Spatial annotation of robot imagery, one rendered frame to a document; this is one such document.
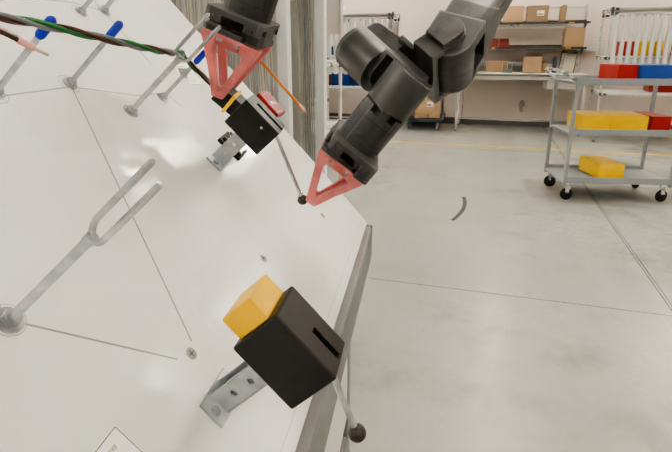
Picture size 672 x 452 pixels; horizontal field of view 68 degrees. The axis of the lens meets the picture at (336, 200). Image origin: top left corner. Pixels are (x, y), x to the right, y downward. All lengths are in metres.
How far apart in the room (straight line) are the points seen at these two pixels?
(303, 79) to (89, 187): 1.35
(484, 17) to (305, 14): 1.16
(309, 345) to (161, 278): 0.16
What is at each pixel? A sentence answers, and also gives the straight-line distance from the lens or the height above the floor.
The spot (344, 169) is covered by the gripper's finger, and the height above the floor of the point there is 1.05.
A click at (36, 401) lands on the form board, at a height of 1.00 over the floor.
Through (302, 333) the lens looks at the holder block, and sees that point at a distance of 0.36.
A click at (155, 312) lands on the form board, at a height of 0.99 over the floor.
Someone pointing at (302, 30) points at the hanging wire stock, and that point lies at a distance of 1.74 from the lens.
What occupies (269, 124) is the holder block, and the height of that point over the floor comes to 1.10.
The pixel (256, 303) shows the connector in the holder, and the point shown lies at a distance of 0.35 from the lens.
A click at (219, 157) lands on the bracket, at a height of 1.06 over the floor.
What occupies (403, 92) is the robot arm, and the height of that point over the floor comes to 1.14.
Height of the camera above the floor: 1.19
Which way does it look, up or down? 17 degrees down
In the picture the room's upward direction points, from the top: straight up
